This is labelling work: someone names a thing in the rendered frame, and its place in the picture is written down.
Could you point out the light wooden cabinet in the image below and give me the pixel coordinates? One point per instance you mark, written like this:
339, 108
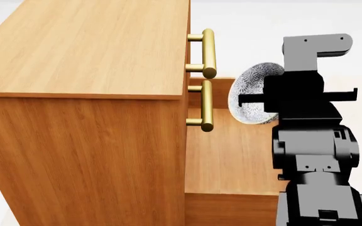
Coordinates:
83, 94

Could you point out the grey gripper camera mount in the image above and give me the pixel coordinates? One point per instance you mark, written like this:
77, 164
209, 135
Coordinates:
306, 51

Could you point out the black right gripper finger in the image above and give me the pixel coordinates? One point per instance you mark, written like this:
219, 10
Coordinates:
251, 98
341, 96

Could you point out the open wooden drawer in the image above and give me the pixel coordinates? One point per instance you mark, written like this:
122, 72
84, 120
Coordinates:
228, 155

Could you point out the black white patterned bowl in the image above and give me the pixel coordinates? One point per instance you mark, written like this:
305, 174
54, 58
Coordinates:
250, 80

